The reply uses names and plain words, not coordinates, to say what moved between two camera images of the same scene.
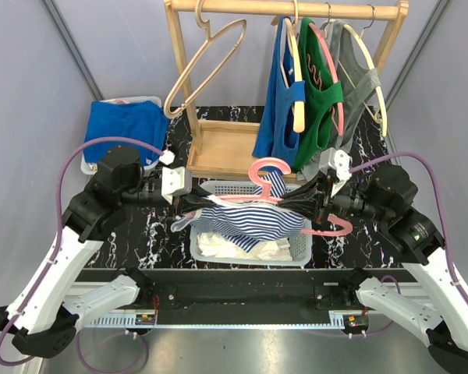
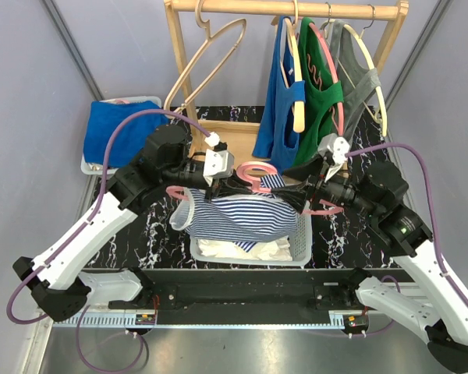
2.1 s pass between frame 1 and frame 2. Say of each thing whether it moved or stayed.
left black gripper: moved
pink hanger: moved
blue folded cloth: stayed
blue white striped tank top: moved
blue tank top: stayed
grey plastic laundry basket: stayed
